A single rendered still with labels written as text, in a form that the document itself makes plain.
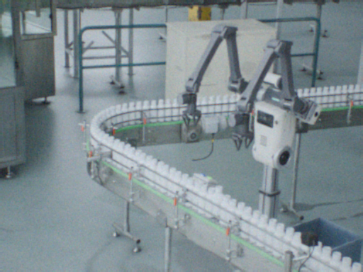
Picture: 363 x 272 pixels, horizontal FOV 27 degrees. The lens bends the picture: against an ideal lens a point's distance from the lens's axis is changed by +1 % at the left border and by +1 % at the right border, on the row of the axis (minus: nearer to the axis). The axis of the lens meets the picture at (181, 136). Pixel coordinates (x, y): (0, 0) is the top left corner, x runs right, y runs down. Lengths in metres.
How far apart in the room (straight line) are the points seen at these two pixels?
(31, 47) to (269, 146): 5.13
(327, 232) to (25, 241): 2.66
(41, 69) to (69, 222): 3.33
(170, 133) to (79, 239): 1.15
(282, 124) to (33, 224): 2.68
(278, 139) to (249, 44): 3.96
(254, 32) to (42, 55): 2.61
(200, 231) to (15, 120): 3.27
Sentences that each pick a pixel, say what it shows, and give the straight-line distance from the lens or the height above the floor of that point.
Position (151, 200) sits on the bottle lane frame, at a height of 0.92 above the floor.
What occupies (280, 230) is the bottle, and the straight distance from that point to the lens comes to 3.85.
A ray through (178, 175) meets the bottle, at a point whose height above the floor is 1.15.
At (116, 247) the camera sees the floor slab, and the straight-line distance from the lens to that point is 6.04.
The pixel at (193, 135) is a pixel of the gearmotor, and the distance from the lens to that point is 5.75.
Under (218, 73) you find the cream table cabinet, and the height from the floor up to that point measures 0.72.
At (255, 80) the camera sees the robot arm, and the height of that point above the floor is 1.77.
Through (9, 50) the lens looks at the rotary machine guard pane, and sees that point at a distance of 7.00.
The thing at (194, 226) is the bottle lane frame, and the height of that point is 0.92.
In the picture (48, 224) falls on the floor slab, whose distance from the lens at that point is 6.44.
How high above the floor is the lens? 2.84
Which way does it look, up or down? 20 degrees down
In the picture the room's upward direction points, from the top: 2 degrees clockwise
